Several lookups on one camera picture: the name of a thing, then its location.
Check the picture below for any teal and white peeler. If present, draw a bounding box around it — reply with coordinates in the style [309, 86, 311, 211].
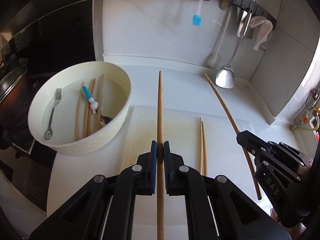
[82, 85, 99, 114]

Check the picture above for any silver metal fork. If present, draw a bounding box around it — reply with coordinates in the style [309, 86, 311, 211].
[43, 87, 62, 140]

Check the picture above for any person's right hand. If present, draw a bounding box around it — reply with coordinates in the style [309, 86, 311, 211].
[270, 208, 280, 223]

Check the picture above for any white plastic cutting board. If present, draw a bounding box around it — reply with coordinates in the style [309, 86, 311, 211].
[121, 106, 275, 239]

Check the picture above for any steel spatula hanging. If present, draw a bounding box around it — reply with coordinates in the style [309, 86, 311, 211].
[215, 9, 253, 89]

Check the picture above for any white round plastic basin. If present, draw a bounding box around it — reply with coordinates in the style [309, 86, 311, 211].
[28, 61, 132, 155]

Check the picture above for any beige cloth on rack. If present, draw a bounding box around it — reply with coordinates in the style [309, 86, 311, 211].
[249, 16, 273, 51]

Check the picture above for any black stove hob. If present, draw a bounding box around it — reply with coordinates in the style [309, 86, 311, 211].
[1, 64, 56, 168]

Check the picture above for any blue silicone basting brush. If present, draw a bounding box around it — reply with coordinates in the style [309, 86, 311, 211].
[191, 0, 208, 27]

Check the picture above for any black cooking pot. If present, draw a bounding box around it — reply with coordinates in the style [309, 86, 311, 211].
[1, 65, 28, 112]

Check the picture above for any yellow gas hose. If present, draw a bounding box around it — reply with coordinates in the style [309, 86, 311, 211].
[290, 115, 320, 132]

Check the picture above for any wall socket with orange switch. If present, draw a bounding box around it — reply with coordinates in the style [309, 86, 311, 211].
[290, 106, 319, 132]

